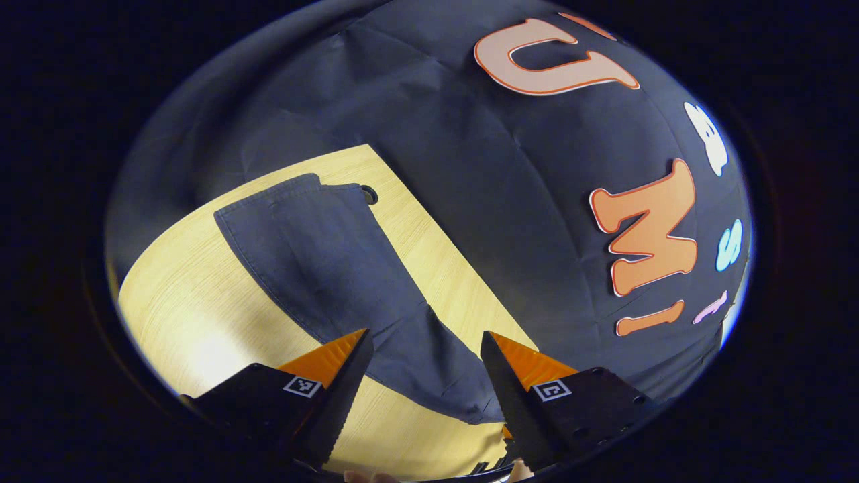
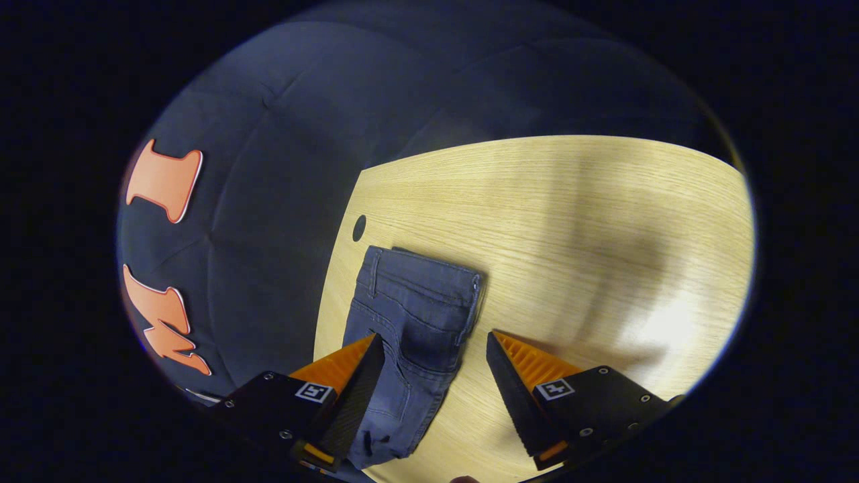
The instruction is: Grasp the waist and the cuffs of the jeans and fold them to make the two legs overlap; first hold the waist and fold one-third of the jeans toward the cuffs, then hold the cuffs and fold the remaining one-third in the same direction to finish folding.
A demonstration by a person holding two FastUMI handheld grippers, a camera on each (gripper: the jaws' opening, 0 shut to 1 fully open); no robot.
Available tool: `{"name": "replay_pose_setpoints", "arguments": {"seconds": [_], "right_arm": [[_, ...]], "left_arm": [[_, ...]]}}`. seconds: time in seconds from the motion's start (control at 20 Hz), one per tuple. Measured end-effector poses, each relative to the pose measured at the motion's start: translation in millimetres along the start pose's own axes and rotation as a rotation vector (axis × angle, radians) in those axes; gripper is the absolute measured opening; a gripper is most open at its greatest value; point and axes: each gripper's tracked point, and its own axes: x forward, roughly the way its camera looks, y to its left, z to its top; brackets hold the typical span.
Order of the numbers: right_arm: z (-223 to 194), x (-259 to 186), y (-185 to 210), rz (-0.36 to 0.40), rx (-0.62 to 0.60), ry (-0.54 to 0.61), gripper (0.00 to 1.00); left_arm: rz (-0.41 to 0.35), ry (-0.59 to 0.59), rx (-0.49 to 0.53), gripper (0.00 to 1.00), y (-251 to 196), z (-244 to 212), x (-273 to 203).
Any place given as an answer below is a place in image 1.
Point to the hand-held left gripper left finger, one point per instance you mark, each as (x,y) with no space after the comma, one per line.
(349,389)

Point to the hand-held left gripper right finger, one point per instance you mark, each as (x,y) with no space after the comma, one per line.
(510,396)

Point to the dark blue jeans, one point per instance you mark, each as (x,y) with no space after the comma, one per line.
(315,255)

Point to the black backdrop cloth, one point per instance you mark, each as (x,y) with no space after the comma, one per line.
(503,168)

